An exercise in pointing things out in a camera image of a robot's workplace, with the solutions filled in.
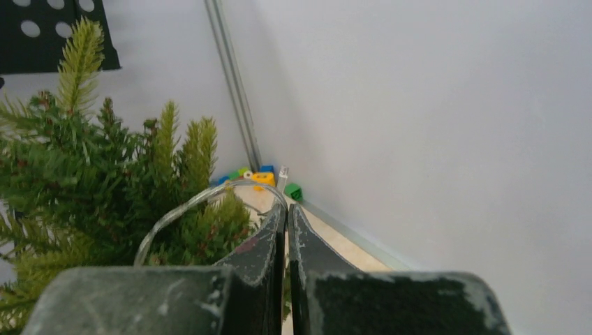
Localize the black perforated music stand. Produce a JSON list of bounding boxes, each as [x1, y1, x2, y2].
[[1, 0, 121, 88]]

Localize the small green christmas tree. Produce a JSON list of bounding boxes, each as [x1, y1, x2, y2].
[[0, 16, 258, 334]]

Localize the stacked colourful brick toy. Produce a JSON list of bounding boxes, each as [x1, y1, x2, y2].
[[217, 167, 253, 185]]

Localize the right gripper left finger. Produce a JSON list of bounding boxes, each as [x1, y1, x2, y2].
[[24, 204, 287, 335]]

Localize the green toy block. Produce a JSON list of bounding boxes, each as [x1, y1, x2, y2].
[[284, 183, 304, 202]]

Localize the clear string fairy lights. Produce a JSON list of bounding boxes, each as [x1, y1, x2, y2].
[[133, 166, 290, 267]]

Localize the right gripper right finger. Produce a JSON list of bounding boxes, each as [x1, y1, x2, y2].
[[288, 204, 510, 335]]

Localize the yellow toy block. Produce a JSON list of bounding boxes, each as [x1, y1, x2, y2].
[[251, 172, 276, 187]]

